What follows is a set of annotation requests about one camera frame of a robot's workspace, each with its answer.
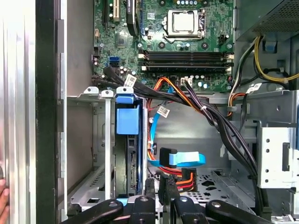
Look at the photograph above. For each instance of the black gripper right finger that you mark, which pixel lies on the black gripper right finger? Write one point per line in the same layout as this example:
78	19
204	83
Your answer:
187	210

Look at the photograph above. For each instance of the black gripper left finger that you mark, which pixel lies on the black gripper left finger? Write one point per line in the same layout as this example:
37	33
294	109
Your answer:
142	210

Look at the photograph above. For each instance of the hard disk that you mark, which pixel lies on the hard disk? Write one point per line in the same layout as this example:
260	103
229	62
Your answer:
127	121

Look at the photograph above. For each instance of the metal disk bay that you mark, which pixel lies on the metal disk bay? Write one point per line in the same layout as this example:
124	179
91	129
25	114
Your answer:
107	140

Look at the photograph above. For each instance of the person's hand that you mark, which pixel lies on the person's hand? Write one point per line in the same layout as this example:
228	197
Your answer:
4	200

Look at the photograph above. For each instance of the black PC case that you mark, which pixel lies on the black PC case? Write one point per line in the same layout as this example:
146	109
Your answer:
45	116

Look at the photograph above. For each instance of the green motherboard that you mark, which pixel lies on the green motherboard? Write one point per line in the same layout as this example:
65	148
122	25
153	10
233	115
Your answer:
130	53

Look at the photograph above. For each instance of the CPU socket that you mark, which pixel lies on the CPU socket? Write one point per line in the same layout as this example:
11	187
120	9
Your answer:
184	35

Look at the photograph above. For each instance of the silver CPU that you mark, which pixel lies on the silver CPU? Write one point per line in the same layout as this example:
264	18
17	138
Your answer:
185	22

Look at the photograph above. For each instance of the black graphics card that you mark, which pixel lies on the black graphics card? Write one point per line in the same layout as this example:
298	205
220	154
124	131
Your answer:
132	18

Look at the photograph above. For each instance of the grey power supply unit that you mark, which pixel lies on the grey power supply unit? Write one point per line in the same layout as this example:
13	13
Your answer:
257	14

